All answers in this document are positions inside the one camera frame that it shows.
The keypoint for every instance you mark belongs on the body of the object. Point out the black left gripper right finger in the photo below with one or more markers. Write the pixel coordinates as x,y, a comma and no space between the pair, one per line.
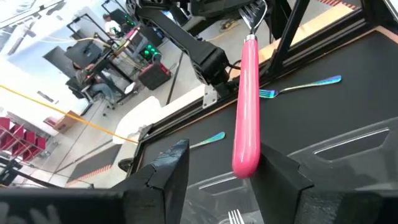
280,193

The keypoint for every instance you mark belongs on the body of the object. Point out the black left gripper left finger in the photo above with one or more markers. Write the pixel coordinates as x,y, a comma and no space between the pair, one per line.
171,180

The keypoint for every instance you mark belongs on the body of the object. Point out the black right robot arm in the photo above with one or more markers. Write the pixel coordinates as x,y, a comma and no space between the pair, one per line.
192,46

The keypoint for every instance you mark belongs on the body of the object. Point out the rainbow metal fork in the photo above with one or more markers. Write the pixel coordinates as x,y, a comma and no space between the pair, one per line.
304,85
211,139

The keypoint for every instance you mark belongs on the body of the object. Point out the trash can with white bag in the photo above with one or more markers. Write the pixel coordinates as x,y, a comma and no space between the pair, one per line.
140,118

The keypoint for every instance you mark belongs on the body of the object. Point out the black floor mat striped edge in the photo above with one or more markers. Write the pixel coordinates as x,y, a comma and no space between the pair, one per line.
93,165

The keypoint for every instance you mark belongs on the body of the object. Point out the black table mat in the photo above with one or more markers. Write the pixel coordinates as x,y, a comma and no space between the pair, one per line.
311,118

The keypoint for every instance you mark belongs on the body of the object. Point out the red and black equipment box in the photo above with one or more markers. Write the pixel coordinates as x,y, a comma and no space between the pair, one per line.
155,76

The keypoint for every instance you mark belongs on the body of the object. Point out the person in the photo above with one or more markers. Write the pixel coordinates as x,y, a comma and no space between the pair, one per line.
112,26
93,84

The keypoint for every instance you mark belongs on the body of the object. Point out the cardboard box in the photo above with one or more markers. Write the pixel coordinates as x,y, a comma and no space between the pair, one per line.
66,122

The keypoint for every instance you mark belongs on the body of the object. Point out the red chair stack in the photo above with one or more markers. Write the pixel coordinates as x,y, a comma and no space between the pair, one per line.
21,140

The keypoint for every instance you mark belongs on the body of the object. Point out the black curved bracket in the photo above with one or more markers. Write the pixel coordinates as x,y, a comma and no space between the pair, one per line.
126,165

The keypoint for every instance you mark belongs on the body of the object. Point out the black metal table frame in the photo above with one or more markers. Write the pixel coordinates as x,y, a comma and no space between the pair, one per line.
289,31

